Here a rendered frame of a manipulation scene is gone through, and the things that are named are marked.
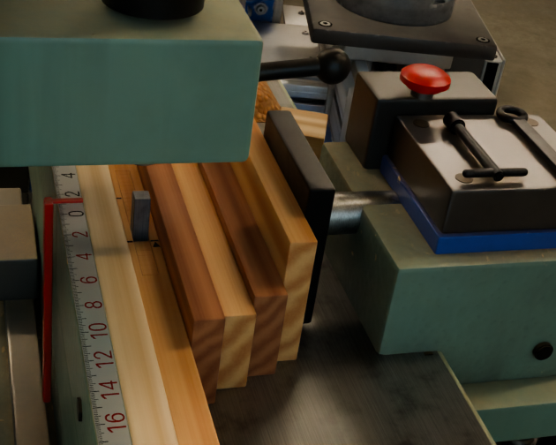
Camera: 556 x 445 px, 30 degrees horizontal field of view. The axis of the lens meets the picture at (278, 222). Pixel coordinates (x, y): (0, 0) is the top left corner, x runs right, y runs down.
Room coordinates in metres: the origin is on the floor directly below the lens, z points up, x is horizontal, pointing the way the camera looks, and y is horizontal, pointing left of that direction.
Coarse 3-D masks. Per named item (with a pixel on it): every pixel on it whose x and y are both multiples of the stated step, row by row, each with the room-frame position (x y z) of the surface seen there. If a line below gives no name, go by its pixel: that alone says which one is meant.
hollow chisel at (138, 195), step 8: (136, 192) 0.48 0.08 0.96; (144, 192) 0.48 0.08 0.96; (136, 200) 0.47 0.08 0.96; (144, 200) 0.47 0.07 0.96; (136, 208) 0.47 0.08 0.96; (144, 208) 0.47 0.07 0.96; (136, 216) 0.47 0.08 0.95; (144, 216) 0.47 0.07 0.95; (136, 224) 0.47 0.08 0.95; (144, 224) 0.47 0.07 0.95; (136, 232) 0.47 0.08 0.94; (144, 232) 0.47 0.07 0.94; (136, 240) 0.47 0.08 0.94; (144, 240) 0.47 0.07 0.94
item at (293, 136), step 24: (288, 120) 0.53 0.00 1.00; (288, 144) 0.50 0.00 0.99; (288, 168) 0.49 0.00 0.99; (312, 168) 0.48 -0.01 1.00; (312, 192) 0.46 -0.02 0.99; (336, 192) 0.51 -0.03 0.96; (360, 192) 0.52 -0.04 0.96; (384, 192) 0.52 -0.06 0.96; (312, 216) 0.46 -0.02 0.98; (336, 216) 0.50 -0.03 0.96; (360, 216) 0.50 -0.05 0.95; (312, 288) 0.46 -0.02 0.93; (312, 312) 0.46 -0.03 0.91
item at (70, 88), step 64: (0, 0) 0.46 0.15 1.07; (64, 0) 0.48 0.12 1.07; (0, 64) 0.42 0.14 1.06; (64, 64) 0.43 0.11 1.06; (128, 64) 0.44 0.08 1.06; (192, 64) 0.45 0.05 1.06; (256, 64) 0.46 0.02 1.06; (0, 128) 0.42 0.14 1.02; (64, 128) 0.43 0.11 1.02; (128, 128) 0.44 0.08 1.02; (192, 128) 0.45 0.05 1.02
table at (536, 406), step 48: (288, 96) 0.76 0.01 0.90; (336, 288) 0.51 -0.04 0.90; (336, 336) 0.46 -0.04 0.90; (288, 384) 0.41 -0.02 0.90; (336, 384) 0.42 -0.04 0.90; (384, 384) 0.43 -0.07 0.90; (432, 384) 0.43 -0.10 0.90; (480, 384) 0.47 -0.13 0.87; (528, 384) 0.48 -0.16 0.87; (240, 432) 0.37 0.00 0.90; (288, 432) 0.38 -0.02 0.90; (336, 432) 0.38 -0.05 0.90; (384, 432) 0.39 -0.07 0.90; (432, 432) 0.39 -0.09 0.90; (480, 432) 0.40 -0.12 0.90; (528, 432) 0.46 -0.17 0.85
